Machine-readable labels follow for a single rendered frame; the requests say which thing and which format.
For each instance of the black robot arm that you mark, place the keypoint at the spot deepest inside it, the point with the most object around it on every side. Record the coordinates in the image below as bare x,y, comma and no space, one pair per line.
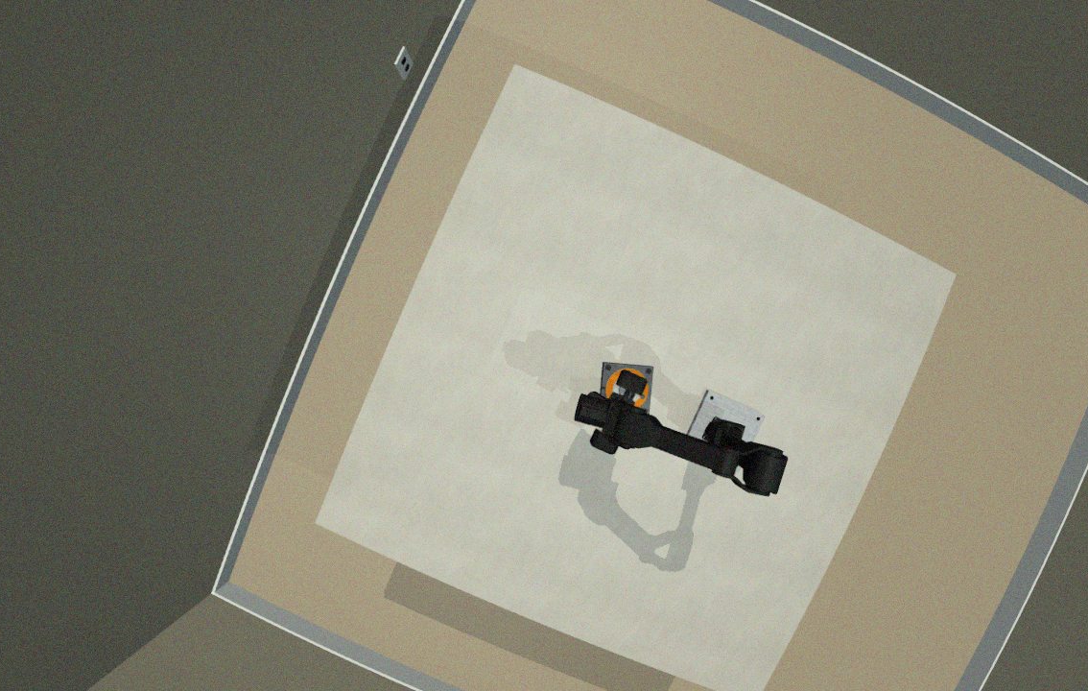
628,426

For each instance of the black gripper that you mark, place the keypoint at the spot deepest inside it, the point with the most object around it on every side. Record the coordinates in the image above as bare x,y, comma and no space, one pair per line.
632,383

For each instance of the orange round plate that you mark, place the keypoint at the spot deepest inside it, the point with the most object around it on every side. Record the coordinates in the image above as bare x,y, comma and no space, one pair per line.
611,387

